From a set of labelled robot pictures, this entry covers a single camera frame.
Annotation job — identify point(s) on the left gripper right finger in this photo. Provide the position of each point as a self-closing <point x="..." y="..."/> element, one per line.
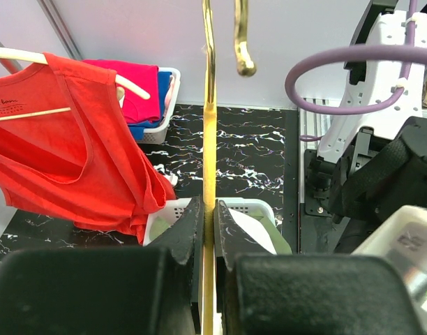
<point x="259" y="292"/>

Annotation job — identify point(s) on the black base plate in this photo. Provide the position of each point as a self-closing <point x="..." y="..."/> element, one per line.
<point x="306" y="229"/>

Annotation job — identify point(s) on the black marble mat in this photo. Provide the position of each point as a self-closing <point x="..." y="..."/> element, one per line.
<point x="250" y="164"/>

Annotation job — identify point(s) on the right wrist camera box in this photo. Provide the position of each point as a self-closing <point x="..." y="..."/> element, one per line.
<point x="402" y="241"/>

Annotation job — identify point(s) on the clothes rack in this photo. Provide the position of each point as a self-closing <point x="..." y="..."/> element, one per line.
<point x="10" y="59"/>

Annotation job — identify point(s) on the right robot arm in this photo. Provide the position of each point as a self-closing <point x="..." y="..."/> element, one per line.
<point x="372" y="160"/>

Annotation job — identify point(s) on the grey basket with clothes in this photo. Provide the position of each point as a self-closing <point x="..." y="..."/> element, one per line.
<point x="157" y="135"/>

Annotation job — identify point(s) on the blue folded shirt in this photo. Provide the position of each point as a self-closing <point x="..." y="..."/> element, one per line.
<point x="165" y="80"/>

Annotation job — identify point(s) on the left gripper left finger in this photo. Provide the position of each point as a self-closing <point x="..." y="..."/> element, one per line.
<point x="107" y="290"/>

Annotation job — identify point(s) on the white laundry basket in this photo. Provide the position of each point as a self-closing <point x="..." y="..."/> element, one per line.
<point x="174" y="209"/>

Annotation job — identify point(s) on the red tank top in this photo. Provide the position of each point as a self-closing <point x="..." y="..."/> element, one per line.
<point x="66" y="150"/>

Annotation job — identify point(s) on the olive printed tank top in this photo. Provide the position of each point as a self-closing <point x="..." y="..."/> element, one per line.
<point x="281" y="246"/>

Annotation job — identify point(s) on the pink tank top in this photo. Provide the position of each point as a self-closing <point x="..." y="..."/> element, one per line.
<point x="254" y="229"/>

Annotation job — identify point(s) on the yellow hanger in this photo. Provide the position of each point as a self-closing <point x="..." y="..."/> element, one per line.
<point x="246" y="67"/>

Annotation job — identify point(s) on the white wooden hanger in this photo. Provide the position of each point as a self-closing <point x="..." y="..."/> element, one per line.
<point x="39" y="58"/>

